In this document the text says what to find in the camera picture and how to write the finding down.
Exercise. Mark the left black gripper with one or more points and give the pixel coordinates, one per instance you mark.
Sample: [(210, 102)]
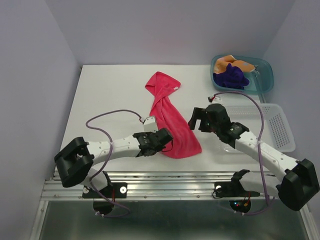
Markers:
[(147, 133)]

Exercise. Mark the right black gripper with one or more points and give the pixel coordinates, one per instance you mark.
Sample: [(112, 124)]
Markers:
[(199, 113)]

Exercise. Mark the pink towel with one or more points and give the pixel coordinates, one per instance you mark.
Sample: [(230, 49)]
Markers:
[(184, 144)]

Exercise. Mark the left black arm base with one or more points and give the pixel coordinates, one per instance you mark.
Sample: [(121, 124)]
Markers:
[(104, 203)]

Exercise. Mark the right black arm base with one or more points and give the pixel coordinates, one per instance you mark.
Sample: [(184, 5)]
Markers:
[(233, 189)]

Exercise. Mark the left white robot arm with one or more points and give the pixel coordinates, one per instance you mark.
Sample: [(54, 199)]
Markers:
[(76, 160)]

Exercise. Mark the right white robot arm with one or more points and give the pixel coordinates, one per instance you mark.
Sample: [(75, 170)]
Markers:
[(293, 181)]

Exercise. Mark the purple towel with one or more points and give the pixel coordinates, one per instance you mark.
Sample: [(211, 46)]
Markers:
[(233, 77)]

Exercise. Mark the orange towel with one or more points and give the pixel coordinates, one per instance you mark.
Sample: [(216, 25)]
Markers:
[(221, 64)]

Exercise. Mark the blue plastic tub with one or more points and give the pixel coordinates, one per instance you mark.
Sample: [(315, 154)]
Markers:
[(261, 79)]

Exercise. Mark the white perforated basket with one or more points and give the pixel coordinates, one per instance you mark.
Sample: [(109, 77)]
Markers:
[(276, 132)]

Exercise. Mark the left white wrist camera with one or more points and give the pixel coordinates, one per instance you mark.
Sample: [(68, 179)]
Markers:
[(150, 124)]

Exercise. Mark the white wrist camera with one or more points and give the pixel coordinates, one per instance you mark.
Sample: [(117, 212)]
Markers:
[(150, 124), (215, 100)]

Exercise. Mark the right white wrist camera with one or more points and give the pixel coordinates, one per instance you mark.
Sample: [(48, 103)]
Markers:
[(215, 100)]

